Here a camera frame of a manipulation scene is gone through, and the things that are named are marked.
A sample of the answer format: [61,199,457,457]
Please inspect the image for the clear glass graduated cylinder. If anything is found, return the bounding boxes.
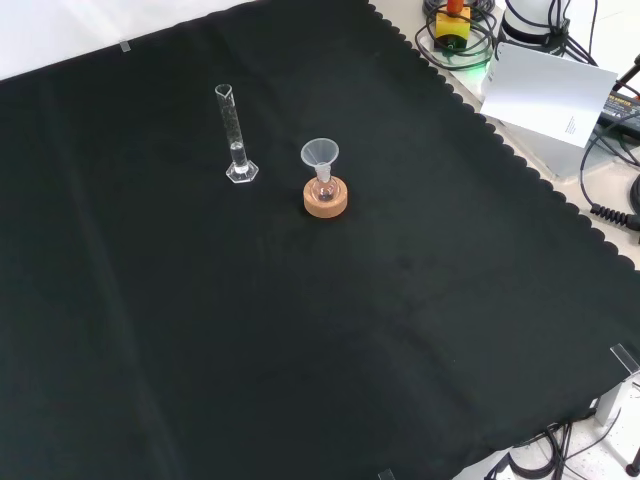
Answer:
[214,83,260,185]

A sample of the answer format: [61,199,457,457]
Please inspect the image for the small round-bottom glass flask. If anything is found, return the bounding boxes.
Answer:
[312,169,339,204]

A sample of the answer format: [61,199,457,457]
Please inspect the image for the clear plastic funnel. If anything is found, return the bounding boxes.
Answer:
[300,139,341,184]

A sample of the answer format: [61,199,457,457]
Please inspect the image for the black bench cloth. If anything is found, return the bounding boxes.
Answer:
[0,0,640,480]

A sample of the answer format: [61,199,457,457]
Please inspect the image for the yellow stop button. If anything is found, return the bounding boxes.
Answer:
[433,0,473,54]

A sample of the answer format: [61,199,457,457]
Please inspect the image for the grey box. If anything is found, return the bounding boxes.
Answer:
[480,59,595,177]

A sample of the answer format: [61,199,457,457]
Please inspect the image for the pale board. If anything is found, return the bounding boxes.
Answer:
[479,41,620,150]

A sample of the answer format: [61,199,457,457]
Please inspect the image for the black power adapter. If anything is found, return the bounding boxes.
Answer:
[596,91,640,129]

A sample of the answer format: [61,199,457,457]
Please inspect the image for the black tripod leg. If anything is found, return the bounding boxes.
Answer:
[611,53,640,92]

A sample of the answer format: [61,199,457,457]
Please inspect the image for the cork ring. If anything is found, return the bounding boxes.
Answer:
[302,177,350,219]

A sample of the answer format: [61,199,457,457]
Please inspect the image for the black cable loop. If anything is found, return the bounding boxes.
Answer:
[414,0,501,70]

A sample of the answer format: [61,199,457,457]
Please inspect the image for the coiled black cable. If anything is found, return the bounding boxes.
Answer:
[579,119,640,230]

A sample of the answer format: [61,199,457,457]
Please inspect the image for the black floor cables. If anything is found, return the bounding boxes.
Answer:
[483,418,640,480]

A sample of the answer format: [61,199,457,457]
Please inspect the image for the white metal bracket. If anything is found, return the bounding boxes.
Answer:
[593,372,640,427]

